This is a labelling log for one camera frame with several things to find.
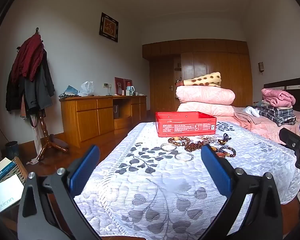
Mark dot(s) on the dark coats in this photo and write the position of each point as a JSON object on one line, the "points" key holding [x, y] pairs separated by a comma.
{"points": [[37, 90]]}

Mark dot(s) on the white floral bedspread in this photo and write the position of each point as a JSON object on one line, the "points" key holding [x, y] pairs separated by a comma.
{"points": [[165, 180]]}

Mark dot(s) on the blue notebook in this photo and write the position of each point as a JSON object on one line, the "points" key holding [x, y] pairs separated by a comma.
{"points": [[1, 170]]}

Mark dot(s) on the silver bangle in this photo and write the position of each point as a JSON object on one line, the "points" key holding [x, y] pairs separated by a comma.
{"points": [[169, 147], [184, 157]]}

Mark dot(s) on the white plastic bag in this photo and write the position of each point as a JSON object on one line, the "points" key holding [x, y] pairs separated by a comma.
{"points": [[86, 88]]}

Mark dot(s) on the pink bed sheet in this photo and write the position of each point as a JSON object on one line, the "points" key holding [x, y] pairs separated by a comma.
{"points": [[260, 127]]}

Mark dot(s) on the dark blue bin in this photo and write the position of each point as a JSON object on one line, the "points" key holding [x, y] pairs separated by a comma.
{"points": [[12, 150]]}

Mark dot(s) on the wooden door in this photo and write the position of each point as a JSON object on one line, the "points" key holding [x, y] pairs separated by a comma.
{"points": [[162, 87]]}

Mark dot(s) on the stack of pink pillows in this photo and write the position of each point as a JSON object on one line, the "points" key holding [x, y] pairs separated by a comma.
{"points": [[215, 62]]}

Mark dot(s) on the white book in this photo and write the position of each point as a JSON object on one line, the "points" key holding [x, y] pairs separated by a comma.
{"points": [[5, 195]]}

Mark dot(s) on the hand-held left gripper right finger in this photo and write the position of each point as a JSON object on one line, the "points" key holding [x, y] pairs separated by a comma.
{"points": [[215, 170]]}

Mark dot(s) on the wooden dresser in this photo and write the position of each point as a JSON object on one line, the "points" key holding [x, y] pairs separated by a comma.
{"points": [[90, 120]]}

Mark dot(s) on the pink folded quilt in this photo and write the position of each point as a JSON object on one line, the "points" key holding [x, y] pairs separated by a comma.
{"points": [[205, 95], [202, 110]]}

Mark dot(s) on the brown striped box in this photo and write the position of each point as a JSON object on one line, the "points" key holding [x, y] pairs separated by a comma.
{"points": [[21, 168]]}

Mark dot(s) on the pink folded blanket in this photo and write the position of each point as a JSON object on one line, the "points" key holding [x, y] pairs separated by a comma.
{"points": [[277, 97]]}

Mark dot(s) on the red picture frame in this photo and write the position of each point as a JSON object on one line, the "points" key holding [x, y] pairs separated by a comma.
{"points": [[120, 85]]}

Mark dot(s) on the red tin box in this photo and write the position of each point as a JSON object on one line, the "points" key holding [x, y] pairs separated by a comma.
{"points": [[186, 125]]}

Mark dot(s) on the white electric kettle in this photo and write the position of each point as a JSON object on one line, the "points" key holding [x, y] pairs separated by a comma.
{"points": [[130, 90]]}

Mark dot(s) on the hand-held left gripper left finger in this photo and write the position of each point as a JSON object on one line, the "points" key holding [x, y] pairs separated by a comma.
{"points": [[86, 168]]}

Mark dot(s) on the dark wooden headboard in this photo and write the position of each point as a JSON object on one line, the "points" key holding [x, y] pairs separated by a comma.
{"points": [[287, 85]]}

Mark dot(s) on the wall lamp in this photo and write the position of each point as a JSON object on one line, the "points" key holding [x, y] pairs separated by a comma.
{"points": [[261, 66]]}

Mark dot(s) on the spotted yellow pillow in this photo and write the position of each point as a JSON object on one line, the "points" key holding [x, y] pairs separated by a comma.
{"points": [[205, 78]]}

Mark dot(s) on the framed wall picture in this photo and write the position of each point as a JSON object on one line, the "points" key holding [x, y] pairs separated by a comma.
{"points": [[109, 27]]}

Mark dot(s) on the wooden coat rack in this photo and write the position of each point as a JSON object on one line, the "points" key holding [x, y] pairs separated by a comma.
{"points": [[46, 140]]}

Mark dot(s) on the white cloth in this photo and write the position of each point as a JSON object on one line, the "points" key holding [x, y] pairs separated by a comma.
{"points": [[251, 111]]}

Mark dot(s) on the stack of plaid clothes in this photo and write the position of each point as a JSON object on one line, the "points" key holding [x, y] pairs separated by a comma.
{"points": [[278, 115]]}

